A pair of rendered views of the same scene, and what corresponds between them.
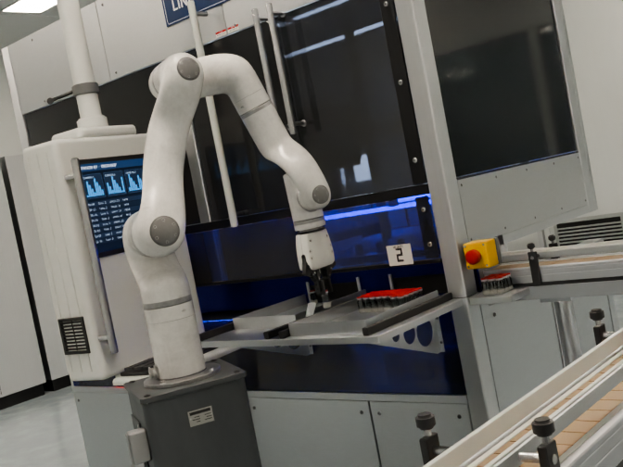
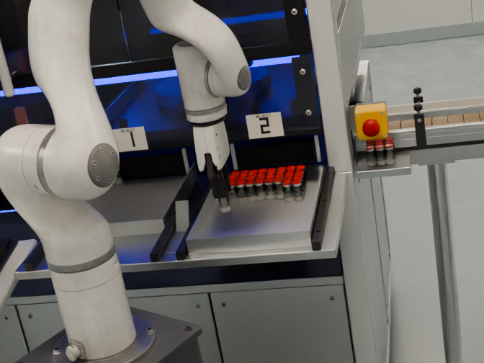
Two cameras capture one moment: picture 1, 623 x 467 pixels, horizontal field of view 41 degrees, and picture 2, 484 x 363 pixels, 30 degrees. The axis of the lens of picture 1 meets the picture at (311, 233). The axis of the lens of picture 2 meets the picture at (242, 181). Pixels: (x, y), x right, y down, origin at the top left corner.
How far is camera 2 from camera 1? 1.09 m
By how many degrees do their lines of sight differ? 33
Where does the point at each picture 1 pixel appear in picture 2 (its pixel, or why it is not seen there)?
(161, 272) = (77, 217)
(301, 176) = (226, 57)
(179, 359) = (117, 330)
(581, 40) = not seen: outside the picture
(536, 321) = not seen: hidden behind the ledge
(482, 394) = (364, 272)
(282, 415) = not seen: hidden behind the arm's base
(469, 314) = (354, 189)
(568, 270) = (459, 132)
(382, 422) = (227, 314)
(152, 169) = (60, 71)
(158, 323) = (86, 289)
